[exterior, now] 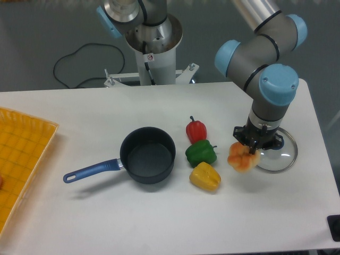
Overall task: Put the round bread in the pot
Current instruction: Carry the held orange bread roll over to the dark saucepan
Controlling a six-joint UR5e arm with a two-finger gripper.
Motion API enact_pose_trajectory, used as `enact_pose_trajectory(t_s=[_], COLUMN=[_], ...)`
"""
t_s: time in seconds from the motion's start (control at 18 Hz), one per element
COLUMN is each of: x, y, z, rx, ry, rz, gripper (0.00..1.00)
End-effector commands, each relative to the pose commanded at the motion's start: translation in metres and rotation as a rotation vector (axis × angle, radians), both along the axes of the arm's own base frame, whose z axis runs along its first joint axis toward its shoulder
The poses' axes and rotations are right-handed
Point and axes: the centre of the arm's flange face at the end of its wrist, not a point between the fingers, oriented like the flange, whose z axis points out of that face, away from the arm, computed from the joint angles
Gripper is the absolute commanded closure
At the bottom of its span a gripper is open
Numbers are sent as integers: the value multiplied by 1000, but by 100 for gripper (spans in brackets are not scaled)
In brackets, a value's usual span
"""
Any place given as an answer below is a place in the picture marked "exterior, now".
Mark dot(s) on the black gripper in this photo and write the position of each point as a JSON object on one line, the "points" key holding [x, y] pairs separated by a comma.
{"points": [[258, 137]]}

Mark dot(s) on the round orange bread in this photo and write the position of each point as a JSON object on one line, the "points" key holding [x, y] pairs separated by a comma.
{"points": [[241, 159]]}

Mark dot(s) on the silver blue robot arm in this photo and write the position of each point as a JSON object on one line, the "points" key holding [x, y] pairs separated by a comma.
{"points": [[253, 66]]}

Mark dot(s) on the glass pot lid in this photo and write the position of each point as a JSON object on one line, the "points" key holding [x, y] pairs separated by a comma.
{"points": [[279, 160]]}

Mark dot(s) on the green bell pepper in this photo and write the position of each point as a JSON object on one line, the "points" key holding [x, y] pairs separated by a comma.
{"points": [[201, 151]]}

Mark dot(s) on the yellow bell pepper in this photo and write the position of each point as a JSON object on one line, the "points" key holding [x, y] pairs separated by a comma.
{"points": [[205, 177]]}

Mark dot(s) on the red bell pepper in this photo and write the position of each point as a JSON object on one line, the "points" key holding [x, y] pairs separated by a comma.
{"points": [[196, 131]]}

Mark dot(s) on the black corner device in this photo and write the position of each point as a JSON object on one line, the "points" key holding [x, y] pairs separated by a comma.
{"points": [[333, 223]]}

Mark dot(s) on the yellow woven basket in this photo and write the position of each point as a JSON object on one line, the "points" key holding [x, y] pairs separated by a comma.
{"points": [[24, 141]]}

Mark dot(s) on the dark pot blue handle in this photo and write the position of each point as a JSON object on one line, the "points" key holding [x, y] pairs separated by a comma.
{"points": [[147, 154]]}

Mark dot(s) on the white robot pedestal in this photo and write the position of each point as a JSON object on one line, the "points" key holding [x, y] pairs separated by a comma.
{"points": [[155, 55]]}

